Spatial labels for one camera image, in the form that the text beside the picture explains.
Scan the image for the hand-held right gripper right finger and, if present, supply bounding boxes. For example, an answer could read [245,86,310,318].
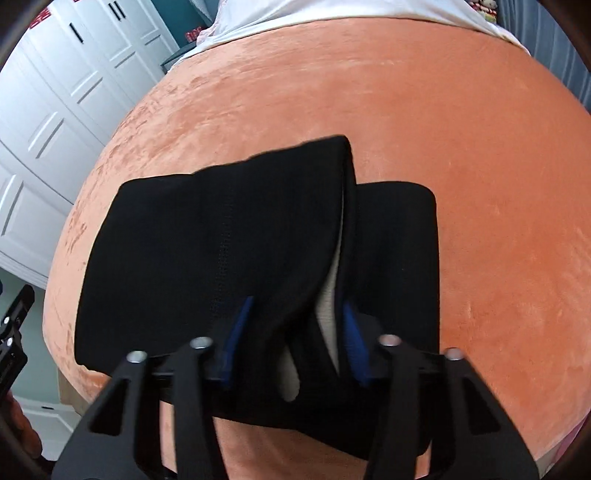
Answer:
[342,305,541,480]

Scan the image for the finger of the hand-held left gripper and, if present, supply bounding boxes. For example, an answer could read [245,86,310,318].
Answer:
[0,284,36,339]

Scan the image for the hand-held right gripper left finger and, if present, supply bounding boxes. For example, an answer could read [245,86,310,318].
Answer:
[51,295,256,480]

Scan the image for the black pants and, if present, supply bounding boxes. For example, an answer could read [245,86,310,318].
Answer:
[74,134,441,462]

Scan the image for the person's left hand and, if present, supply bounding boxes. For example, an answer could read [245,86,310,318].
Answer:
[0,393,43,460]

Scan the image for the white low cabinet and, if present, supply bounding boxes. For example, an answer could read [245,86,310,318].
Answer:
[18,396,83,445]

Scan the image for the white wardrobe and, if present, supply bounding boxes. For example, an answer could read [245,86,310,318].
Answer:
[0,0,181,289]

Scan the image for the orange plush blanket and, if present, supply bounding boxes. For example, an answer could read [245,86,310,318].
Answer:
[41,16,591,480]

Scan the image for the pink cloth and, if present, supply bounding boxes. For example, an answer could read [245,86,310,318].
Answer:
[551,422,585,467]

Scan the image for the grey blue nightstand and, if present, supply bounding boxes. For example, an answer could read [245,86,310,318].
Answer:
[161,44,199,75]

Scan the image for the white quilt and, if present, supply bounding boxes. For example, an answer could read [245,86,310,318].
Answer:
[196,0,529,56]

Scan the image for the grey blue curtain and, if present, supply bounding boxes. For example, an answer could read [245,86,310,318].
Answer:
[496,0,591,112]

